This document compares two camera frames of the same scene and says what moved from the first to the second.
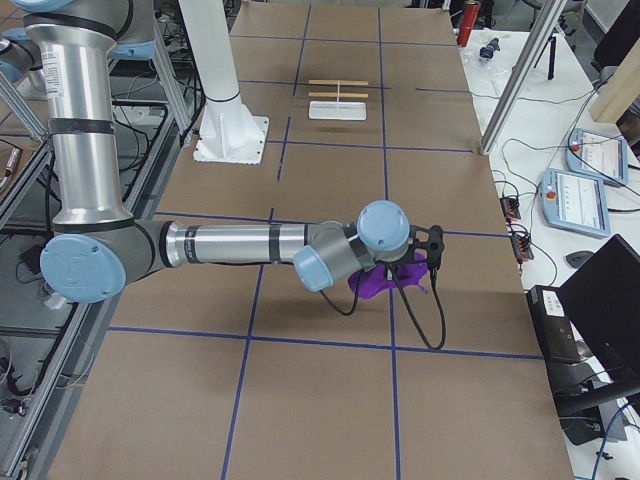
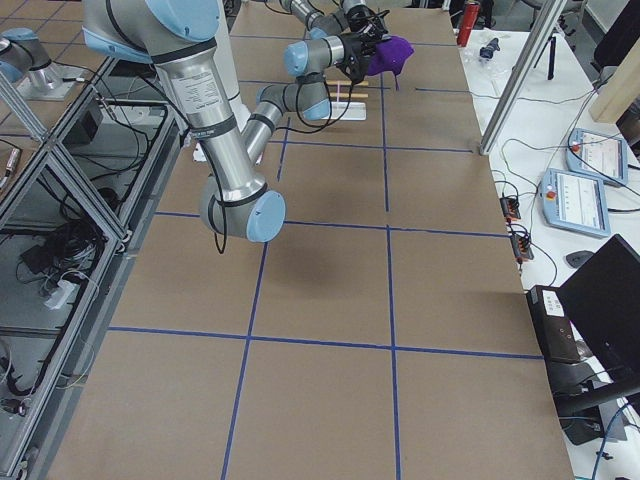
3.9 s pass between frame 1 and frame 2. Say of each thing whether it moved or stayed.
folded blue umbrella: stayed
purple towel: moved
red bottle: stayed
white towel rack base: stayed
